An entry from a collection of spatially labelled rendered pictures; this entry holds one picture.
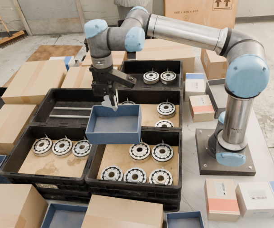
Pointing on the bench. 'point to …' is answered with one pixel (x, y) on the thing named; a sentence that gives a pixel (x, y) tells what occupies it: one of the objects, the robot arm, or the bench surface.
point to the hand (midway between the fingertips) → (116, 107)
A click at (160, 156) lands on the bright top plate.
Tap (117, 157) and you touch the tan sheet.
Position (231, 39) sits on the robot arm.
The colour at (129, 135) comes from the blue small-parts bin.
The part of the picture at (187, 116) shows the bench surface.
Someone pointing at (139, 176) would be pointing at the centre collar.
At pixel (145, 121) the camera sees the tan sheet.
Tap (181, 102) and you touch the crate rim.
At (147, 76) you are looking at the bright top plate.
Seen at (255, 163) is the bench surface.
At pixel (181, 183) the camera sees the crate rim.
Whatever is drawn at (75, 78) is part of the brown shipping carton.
